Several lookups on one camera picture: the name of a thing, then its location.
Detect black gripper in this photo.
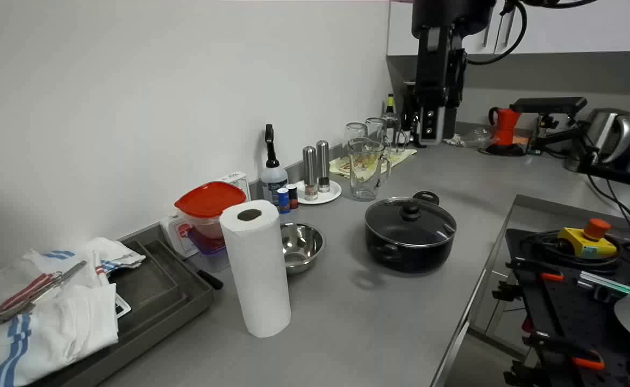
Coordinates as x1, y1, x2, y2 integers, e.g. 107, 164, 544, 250
413, 28, 451, 147

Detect glass pot lid black knob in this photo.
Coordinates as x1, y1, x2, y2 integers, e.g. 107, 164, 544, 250
363, 197, 458, 253

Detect black cooking pot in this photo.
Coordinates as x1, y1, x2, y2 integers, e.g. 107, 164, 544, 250
363, 190, 458, 275

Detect water filter pitcher red lid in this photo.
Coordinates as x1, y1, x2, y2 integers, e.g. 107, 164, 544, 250
165, 171, 252, 258

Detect dark bottle yellow label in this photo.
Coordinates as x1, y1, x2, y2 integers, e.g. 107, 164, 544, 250
382, 93, 401, 136

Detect pale yellow cloth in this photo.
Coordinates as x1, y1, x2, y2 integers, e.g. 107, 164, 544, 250
327, 144, 420, 179

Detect red mug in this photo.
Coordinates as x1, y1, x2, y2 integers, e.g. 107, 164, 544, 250
486, 105, 522, 150

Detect large clear drinking glass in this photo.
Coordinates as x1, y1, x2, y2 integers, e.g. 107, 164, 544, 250
345, 139, 388, 202

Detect tall steel grinder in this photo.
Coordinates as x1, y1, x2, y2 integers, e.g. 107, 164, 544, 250
315, 139, 334, 194

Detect black coffee machine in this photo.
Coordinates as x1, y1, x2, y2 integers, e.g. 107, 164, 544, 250
509, 96, 589, 154

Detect white round plate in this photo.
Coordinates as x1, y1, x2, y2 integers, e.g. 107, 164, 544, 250
295, 179, 344, 208

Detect short steel grinder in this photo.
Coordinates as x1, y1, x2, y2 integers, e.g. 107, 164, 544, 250
300, 144, 321, 201

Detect small blue bottle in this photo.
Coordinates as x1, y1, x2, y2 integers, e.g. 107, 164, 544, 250
274, 188, 292, 217

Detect soap bottle black pump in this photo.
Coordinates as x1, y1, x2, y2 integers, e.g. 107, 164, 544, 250
257, 124, 289, 207

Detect steel electric kettle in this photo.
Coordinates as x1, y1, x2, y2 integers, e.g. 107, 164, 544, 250
583, 105, 630, 171

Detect small steel bowl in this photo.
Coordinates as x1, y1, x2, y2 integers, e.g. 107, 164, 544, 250
277, 220, 327, 277

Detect black horizontal bar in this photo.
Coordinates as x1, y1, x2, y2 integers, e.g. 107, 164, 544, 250
575, 162, 630, 194

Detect orange black clamp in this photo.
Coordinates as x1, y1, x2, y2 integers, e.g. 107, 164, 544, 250
524, 331, 608, 374
508, 258, 567, 286

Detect yellow emergency stop button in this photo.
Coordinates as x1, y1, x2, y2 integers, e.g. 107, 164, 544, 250
557, 217, 618, 263

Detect white paper towel roll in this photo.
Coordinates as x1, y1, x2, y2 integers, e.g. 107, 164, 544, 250
216, 198, 295, 340

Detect black equipment cart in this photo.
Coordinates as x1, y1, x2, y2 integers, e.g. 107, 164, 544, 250
493, 226, 630, 387

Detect teal strip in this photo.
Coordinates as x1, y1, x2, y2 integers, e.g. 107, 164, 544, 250
578, 270, 630, 298

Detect grey plastic tray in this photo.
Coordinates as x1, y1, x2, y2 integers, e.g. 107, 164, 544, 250
29, 222, 219, 387

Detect white towel blue stripes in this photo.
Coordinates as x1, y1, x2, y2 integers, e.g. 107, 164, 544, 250
0, 237, 149, 387

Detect metal tongs red grip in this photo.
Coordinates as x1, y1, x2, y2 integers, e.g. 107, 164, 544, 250
0, 258, 88, 336

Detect black power cable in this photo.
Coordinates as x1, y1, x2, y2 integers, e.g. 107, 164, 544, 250
585, 172, 630, 248

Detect black knife handle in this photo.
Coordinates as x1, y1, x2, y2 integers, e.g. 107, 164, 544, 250
193, 264, 225, 293

